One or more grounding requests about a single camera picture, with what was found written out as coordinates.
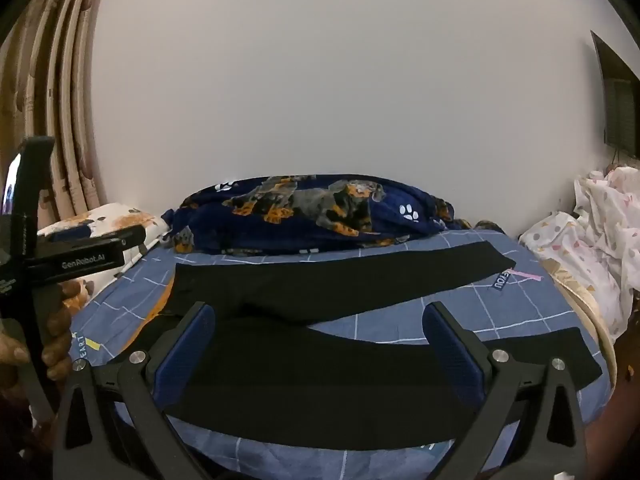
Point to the navy dog print blanket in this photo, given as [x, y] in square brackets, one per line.
[310, 230]

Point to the blue checked bedsheet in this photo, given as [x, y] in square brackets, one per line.
[390, 327]

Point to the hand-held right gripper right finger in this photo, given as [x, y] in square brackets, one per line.
[452, 355]

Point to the beige patterned curtain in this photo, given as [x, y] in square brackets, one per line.
[65, 110]

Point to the black pants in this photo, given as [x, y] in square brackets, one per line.
[325, 385]

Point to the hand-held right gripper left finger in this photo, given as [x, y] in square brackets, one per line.
[187, 345]

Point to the wall television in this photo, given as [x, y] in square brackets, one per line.
[620, 105]

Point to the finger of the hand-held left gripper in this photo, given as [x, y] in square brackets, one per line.
[100, 237]

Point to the white dotted cloth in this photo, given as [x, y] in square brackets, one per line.
[600, 240]

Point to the person's left hand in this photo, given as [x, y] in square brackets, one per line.
[56, 355]

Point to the white floral pillow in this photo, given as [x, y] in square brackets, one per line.
[115, 217]

